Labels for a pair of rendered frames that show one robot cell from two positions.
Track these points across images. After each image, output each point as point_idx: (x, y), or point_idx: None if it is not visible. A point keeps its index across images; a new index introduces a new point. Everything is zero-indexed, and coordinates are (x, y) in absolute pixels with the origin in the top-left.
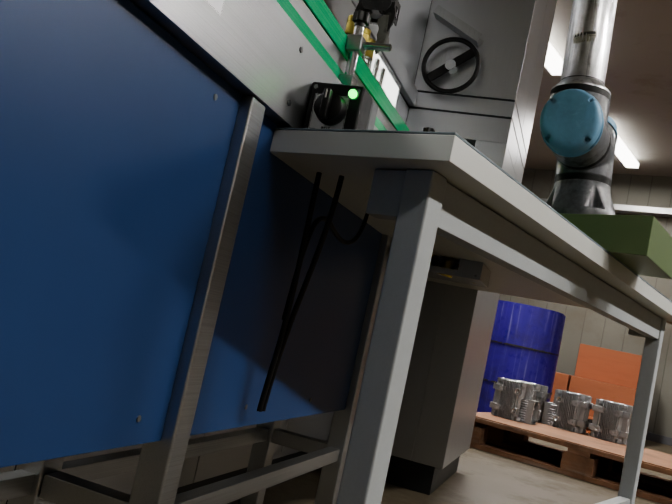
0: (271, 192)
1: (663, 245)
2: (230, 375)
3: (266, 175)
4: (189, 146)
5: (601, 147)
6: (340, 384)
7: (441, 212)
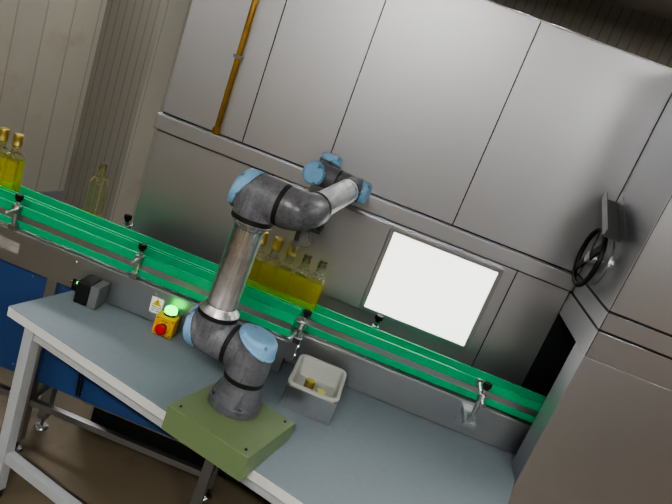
0: None
1: (200, 438)
2: (66, 374)
3: None
4: (22, 290)
5: (206, 350)
6: None
7: (35, 336)
